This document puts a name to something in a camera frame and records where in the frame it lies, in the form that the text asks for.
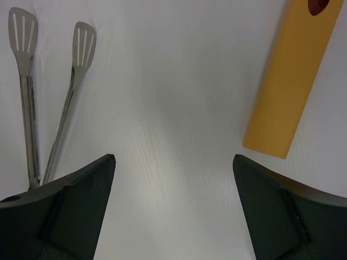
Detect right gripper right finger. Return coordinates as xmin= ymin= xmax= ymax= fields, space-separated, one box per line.
xmin=233 ymin=154 xmax=346 ymax=259

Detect metal tongs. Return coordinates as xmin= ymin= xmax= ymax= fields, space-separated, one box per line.
xmin=8 ymin=7 xmax=97 ymax=190

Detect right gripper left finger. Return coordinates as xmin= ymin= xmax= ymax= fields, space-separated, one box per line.
xmin=1 ymin=154 xmax=116 ymax=259

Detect orange rectangular box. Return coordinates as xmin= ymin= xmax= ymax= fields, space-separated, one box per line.
xmin=242 ymin=1 xmax=344 ymax=159

